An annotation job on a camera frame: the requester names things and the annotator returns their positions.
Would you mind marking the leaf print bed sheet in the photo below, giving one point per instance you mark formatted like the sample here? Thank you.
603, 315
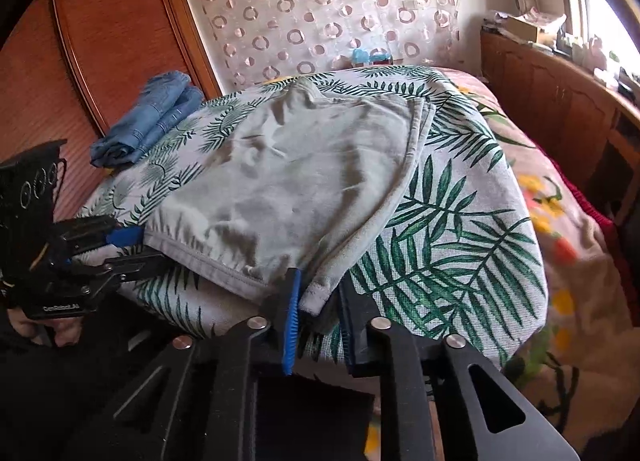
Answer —
450, 241

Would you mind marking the cardboard box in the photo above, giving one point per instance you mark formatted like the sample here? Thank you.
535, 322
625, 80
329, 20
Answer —
522, 30

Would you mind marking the wooden slatted wardrobe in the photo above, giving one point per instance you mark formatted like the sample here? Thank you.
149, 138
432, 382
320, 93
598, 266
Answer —
110, 31

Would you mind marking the wooden frame window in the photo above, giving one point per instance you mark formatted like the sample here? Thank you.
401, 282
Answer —
600, 16

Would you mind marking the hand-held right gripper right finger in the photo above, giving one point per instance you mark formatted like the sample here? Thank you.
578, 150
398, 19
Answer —
345, 321

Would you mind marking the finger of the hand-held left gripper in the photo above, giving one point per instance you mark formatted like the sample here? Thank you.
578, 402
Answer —
125, 236
135, 263

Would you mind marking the circle pattern curtain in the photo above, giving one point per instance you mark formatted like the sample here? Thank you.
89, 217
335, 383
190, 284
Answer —
325, 6

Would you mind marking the folded newspapers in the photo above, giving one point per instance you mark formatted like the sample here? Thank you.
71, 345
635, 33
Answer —
545, 20

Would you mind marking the folded blue jeans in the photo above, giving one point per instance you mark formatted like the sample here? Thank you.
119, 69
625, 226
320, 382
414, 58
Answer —
150, 126

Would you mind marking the person's left hand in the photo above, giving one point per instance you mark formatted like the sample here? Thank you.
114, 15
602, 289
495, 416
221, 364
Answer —
67, 333

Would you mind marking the floral blanket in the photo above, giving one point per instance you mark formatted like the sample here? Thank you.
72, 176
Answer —
575, 261

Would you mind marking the wooden side cabinet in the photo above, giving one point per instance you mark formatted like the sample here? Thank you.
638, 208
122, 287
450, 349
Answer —
540, 86

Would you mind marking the grey pants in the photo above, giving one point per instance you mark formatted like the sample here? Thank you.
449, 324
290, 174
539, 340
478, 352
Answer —
280, 176

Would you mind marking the red cloth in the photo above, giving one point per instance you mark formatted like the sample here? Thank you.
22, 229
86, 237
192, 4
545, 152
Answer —
590, 201

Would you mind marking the box with blue bag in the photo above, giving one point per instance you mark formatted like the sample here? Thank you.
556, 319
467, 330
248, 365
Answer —
362, 57

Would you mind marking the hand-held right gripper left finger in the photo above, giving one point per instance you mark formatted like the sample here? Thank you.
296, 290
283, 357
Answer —
292, 321

